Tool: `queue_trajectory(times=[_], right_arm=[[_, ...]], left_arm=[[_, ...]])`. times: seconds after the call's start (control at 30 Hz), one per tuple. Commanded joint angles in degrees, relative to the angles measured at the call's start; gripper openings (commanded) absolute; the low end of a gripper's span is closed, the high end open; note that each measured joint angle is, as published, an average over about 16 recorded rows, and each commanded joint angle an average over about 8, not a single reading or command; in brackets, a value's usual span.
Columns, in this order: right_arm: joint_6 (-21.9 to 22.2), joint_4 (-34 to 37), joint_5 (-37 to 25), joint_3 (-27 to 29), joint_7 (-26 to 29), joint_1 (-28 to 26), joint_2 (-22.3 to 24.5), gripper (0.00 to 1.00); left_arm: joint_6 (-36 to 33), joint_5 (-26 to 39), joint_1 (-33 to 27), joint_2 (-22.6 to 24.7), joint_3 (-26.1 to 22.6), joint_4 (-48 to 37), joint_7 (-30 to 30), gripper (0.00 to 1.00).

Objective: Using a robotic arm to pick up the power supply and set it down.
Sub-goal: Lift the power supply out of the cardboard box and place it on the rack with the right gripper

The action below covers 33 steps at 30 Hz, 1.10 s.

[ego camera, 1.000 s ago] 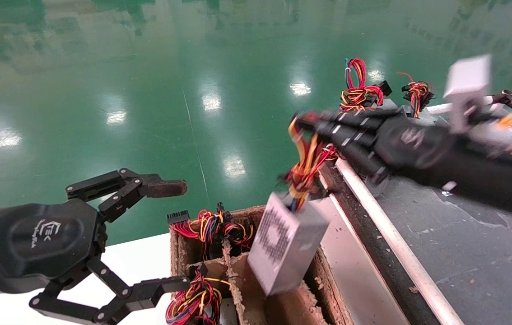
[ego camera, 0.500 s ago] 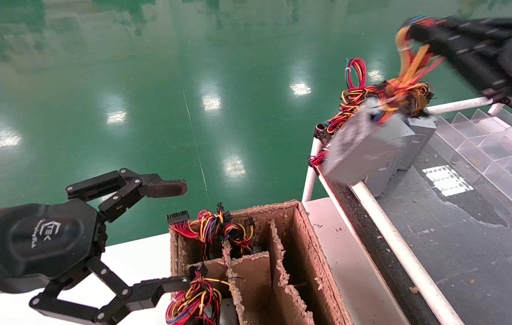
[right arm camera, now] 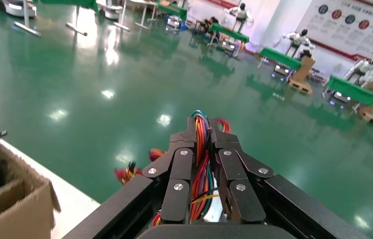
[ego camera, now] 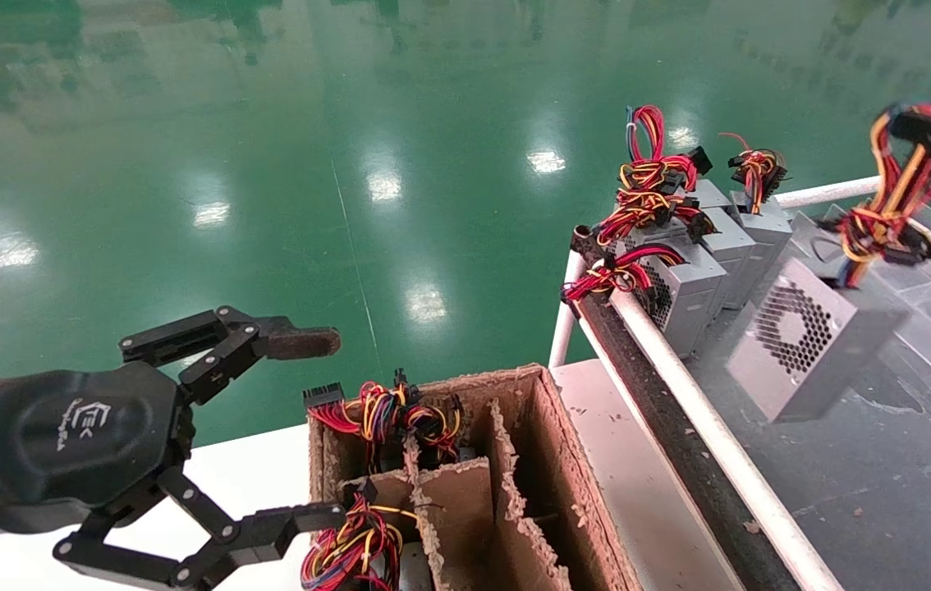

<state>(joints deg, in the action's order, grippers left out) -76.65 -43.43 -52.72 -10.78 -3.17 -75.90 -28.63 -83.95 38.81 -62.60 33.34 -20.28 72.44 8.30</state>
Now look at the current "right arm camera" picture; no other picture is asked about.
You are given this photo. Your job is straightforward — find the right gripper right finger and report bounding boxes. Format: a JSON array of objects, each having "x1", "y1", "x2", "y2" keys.
[{"x1": 209, "y1": 119, "x2": 370, "y2": 239}]

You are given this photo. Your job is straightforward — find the grey power supply with wires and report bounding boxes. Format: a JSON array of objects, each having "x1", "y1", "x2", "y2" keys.
[{"x1": 114, "y1": 110, "x2": 233, "y2": 228}]

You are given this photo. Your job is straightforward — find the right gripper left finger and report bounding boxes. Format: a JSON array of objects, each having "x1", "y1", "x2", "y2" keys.
[{"x1": 62, "y1": 117, "x2": 196, "y2": 239}]

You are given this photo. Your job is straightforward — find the white metal leg table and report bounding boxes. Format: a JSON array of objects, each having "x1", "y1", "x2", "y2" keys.
[{"x1": 97, "y1": 0, "x2": 161, "y2": 32}]

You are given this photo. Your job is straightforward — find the green cloth covered table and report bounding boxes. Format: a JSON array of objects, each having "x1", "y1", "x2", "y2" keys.
[
  {"x1": 258, "y1": 47, "x2": 303, "y2": 72},
  {"x1": 207, "y1": 23, "x2": 250, "y2": 45},
  {"x1": 321, "y1": 75, "x2": 373, "y2": 110},
  {"x1": 156, "y1": 1, "x2": 188, "y2": 22}
]

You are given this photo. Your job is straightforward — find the white humanoid robot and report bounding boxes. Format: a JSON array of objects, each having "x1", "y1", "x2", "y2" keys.
[
  {"x1": 229, "y1": 2, "x2": 255, "y2": 34},
  {"x1": 274, "y1": 29, "x2": 316, "y2": 59},
  {"x1": 342, "y1": 56, "x2": 373, "y2": 86}
]

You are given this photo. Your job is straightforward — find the cardboard box with dividers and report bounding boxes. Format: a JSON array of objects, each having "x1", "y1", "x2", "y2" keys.
[{"x1": 0, "y1": 138, "x2": 62, "y2": 239}]

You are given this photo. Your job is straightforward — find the wall poster with circles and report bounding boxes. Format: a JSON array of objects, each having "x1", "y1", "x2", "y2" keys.
[{"x1": 300, "y1": 0, "x2": 373, "y2": 65}]

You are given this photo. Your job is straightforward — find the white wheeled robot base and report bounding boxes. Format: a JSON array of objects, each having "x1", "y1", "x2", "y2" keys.
[{"x1": 0, "y1": 0, "x2": 37, "y2": 18}]

